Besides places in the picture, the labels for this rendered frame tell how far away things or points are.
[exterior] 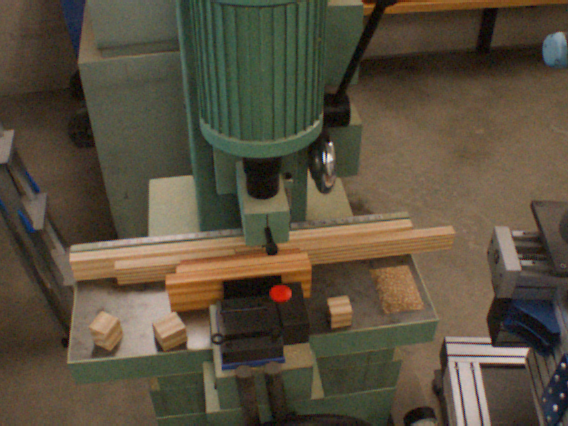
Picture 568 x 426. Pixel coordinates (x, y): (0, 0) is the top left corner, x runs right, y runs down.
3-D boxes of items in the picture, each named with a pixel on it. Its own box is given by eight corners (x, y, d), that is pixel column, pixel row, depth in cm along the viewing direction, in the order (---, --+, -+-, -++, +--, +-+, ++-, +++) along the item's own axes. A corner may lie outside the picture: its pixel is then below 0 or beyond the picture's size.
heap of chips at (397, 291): (384, 313, 102) (385, 306, 100) (369, 270, 109) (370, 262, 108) (424, 308, 102) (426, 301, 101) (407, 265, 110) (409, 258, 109)
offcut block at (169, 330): (177, 324, 100) (174, 311, 98) (188, 340, 98) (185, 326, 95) (154, 335, 98) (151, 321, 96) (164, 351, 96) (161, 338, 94)
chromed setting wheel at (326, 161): (320, 209, 112) (323, 153, 104) (307, 168, 122) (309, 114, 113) (336, 208, 113) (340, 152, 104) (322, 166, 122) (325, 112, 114)
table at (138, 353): (68, 437, 91) (58, 417, 87) (82, 289, 113) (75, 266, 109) (453, 388, 98) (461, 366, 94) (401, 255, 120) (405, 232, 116)
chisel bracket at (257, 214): (246, 254, 100) (244, 214, 95) (237, 198, 111) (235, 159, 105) (291, 249, 101) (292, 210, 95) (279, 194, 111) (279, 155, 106)
